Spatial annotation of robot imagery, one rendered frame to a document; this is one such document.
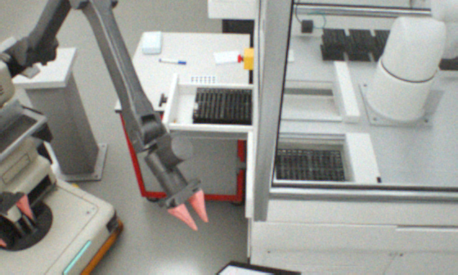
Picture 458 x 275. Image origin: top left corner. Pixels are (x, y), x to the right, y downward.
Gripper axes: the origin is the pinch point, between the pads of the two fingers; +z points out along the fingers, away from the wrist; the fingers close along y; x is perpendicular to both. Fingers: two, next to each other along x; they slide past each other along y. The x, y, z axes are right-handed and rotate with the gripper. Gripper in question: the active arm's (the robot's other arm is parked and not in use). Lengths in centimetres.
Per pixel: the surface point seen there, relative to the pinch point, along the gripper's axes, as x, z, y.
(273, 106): -23.5, -14.2, 18.7
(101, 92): 206, -81, 62
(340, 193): -9.6, 15.0, 32.6
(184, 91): 60, -35, 46
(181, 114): 56, -27, 37
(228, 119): 39, -16, 45
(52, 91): 116, -74, 12
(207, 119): 44, -20, 40
